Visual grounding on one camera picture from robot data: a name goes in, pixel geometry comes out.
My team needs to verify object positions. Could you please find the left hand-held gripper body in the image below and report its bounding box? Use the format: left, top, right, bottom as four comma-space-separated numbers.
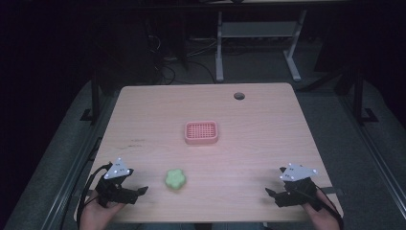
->
95, 156, 141, 209

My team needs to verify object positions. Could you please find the tangle of black floor cables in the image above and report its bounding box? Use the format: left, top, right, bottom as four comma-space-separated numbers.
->
145, 18, 218, 85

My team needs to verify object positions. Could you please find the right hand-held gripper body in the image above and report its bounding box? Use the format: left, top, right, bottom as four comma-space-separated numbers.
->
273, 162, 324, 213

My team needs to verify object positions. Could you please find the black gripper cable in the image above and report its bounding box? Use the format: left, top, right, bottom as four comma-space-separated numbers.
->
76, 162, 113, 229
291, 187, 345, 230

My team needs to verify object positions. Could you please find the grey metal desk frame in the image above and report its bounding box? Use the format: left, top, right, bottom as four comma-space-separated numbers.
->
215, 9, 308, 83

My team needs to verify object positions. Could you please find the black metal stand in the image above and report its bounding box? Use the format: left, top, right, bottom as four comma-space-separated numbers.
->
79, 68, 103, 124
350, 68, 379, 125

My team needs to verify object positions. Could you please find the person's left hand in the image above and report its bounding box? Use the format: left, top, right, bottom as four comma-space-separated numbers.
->
79, 190, 126, 230

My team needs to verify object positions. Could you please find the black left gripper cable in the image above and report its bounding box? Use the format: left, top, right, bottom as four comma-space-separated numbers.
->
76, 162, 113, 229

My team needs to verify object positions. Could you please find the pink soap dish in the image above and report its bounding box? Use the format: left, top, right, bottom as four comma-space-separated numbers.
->
184, 120, 219, 145

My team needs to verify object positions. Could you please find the green flower-shaped soap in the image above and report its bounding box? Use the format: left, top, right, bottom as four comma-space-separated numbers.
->
165, 168, 188, 190

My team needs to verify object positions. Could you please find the person's right hand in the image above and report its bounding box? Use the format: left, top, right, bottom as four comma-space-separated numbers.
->
302, 189, 342, 230

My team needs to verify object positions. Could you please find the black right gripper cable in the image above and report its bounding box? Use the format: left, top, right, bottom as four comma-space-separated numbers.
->
291, 187, 345, 230

